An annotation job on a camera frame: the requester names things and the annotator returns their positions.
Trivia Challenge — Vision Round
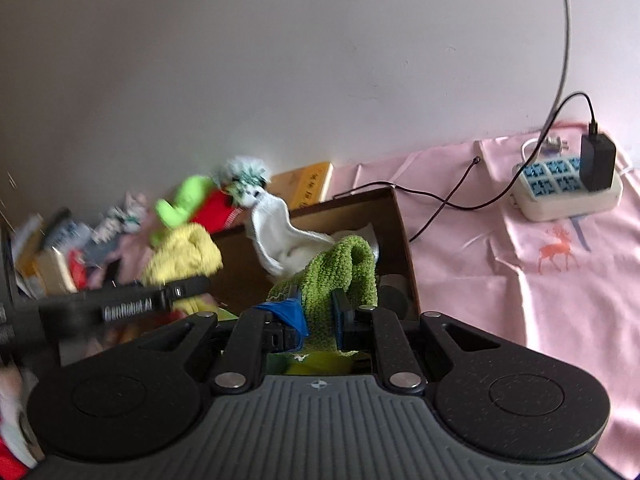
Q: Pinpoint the pink bedsheet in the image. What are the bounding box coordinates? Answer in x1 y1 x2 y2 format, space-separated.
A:
330 120 640 480

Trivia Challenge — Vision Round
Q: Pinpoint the yellow book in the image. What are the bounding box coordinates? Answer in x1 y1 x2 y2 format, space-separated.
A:
267 161 334 211

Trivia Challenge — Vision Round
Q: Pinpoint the grey cable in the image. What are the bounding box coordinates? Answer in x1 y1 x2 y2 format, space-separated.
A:
520 0 573 171

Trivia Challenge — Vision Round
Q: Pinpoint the red plush toy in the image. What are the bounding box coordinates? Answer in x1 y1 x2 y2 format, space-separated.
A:
192 187 246 235

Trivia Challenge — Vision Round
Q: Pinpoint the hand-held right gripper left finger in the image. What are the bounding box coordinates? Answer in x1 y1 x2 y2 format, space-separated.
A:
112 285 308 395

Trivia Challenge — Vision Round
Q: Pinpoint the black charger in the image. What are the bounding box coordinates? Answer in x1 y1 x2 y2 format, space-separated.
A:
580 132 617 193

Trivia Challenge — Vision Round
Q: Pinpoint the black charger cable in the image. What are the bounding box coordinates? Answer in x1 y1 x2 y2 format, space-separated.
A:
330 91 601 211

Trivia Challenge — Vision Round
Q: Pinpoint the green knit cloth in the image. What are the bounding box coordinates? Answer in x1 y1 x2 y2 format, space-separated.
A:
267 235 378 356

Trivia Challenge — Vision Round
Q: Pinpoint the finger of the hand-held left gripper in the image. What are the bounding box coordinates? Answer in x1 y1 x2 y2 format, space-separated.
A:
167 275 212 303

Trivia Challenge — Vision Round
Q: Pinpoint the green plush toy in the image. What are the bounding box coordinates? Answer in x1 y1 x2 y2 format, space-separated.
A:
150 175 221 246

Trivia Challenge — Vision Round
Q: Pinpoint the yellow cloth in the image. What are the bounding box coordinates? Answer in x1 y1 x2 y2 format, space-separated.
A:
141 223 224 313

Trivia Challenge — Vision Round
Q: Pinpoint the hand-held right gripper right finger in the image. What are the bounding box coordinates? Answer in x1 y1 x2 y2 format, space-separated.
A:
331 287 501 395

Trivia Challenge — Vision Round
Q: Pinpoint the panda plush toy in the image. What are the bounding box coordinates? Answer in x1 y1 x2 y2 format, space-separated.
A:
215 156 271 208

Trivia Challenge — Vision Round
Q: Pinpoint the thin black cable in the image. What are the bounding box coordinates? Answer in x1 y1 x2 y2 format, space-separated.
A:
409 156 482 243

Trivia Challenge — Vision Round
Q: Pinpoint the cardboard box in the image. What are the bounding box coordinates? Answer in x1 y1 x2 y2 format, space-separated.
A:
207 186 423 376

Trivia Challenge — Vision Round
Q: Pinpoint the white cloth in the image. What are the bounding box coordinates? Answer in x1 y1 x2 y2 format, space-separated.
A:
244 192 381 278

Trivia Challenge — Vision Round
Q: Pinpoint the white power strip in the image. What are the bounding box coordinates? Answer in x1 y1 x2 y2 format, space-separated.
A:
510 155 624 222

